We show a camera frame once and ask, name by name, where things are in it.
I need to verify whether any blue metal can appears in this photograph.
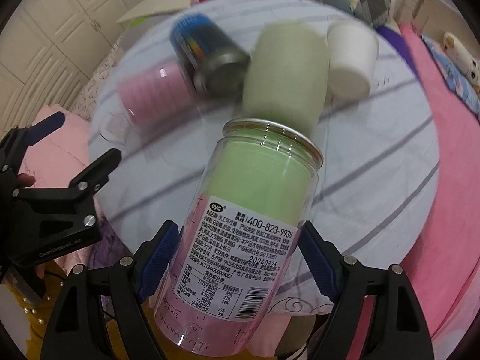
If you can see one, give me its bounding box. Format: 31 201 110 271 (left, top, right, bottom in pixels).
169 14 251 98

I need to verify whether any cream wooden headboard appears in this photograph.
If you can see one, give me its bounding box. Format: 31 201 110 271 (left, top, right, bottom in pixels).
395 0 479 54

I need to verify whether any white nightstand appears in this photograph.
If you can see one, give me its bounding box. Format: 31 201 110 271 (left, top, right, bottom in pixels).
116 0 191 24

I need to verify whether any pink bed blanket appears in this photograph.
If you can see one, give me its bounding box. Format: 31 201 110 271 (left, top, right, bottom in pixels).
400 25 479 359

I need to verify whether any blue cartoon pillow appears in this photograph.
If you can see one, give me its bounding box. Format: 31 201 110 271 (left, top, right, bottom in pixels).
421 34 479 119

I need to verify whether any striped white quilt table cover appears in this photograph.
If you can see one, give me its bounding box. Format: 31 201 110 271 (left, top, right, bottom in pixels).
89 0 439 315

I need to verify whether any cream dog plush toy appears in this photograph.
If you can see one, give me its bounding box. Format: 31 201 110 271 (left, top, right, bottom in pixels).
442 32 479 93

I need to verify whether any clear jar green pink lining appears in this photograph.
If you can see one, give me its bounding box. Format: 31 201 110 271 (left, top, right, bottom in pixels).
154 118 323 357

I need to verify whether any pale green cup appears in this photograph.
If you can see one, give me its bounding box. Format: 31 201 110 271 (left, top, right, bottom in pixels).
241 21 329 137

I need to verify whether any white paper cup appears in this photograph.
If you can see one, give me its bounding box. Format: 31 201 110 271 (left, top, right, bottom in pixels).
327 19 379 101

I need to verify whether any pink ribbed cup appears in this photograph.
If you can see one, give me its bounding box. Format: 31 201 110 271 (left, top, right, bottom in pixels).
117 61 196 128

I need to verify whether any cream wardrobe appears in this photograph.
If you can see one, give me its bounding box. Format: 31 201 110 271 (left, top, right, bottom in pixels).
1 0 126 133

